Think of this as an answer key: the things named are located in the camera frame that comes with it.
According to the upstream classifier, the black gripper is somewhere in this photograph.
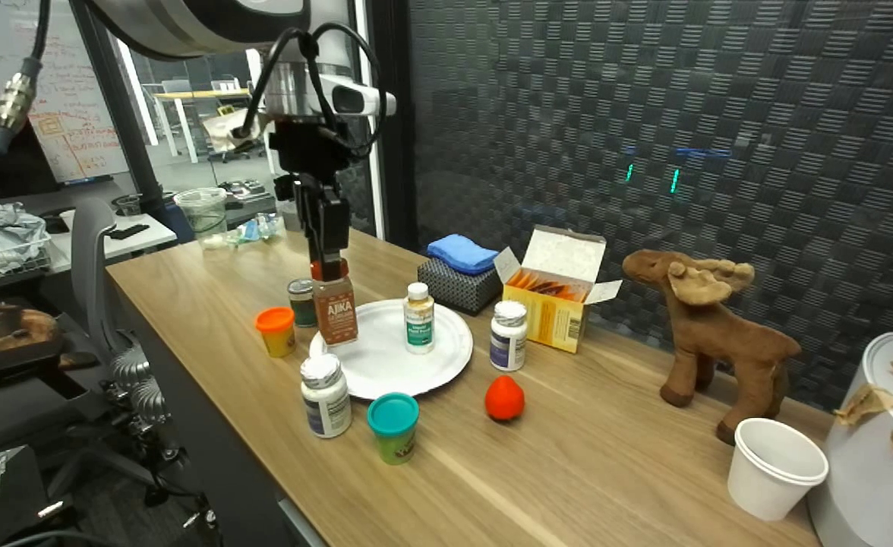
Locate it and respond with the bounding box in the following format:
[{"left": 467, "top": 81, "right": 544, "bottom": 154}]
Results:
[{"left": 270, "top": 123, "right": 356, "bottom": 279}]

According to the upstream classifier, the small green tin can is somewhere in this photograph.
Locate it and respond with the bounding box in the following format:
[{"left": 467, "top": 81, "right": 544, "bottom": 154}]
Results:
[{"left": 287, "top": 276, "right": 316, "bottom": 327}]

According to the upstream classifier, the spice bottle red cap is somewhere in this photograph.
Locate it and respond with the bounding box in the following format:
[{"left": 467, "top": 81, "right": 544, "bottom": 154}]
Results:
[{"left": 310, "top": 261, "right": 359, "bottom": 344}]

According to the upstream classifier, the small white pill bottle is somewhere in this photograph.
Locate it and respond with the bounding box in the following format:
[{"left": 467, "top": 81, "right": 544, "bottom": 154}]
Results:
[{"left": 405, "top": 282, "right": 434, "bottom": 351}]

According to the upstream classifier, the white supplement bottle grey lid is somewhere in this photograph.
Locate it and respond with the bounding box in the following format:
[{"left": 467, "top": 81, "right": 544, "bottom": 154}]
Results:
[{"left": 300, "top": 354, "right": 352, "bottom": 438}]

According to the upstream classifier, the teal lid dough tub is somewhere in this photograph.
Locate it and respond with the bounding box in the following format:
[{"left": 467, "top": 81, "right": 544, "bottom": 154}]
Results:
[{"left": 369, "top": 392, "right": 418, "bottom": 463}]

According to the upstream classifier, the white bottle blue label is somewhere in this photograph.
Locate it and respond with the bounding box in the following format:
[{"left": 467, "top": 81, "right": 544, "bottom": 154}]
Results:
[{"left": 490, "top": 302, "right": 530, "bottom": 372}]

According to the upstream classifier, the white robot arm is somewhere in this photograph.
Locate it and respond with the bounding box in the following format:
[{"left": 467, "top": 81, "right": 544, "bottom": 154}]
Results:
[{"left": 89, "top": 0, "right": 395, "bottom": 279}]

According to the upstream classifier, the white paper plate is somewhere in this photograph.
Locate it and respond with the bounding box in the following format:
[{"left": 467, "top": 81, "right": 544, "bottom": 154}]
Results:
[{"left": 310, "top": 297, "right": 474, "bottom": 401}]

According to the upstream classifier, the orange lid dough tub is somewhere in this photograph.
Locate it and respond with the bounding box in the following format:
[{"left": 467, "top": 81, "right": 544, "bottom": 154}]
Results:
[{"left": 256, "top": 308, "right": 295, "bottom": 360}]

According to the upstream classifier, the blue folded cloth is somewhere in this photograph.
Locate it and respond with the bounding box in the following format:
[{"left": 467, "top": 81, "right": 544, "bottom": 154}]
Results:
[{"left": 424, "top": 235, "right": 496, "bottom": 276}]

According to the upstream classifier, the grey foam block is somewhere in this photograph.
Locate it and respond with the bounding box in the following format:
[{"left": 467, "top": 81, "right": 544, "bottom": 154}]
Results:
[{"left": 416, "top": 259, "right": 500, "bottom": 314}]

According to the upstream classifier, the open yellow cardboard box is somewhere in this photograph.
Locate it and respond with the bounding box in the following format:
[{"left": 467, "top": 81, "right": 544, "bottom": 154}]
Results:
[{"left": 496, "top": 226, "right": 623, "bottom": 351}]

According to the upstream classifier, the orange plush ball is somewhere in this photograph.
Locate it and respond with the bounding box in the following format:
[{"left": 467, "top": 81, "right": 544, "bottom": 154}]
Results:
[{"left": 482, "top": 377, "right": 524, "bottom": 423}]

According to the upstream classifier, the brown moose plush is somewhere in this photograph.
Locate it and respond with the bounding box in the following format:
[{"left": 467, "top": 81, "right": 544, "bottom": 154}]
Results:
[{"left": 623, "top": 250, "right": 801, "bottom": 443}]

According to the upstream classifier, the white paper cup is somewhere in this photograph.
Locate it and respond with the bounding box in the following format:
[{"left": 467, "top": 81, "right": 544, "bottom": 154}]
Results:
[{"left": 726, "top": 417, "right": 829, "bottom": 522}]

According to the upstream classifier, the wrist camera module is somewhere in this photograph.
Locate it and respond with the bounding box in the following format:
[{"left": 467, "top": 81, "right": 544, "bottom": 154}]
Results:
[{"left": 321, "top": 74, "right": 399, "bottom": 115}]

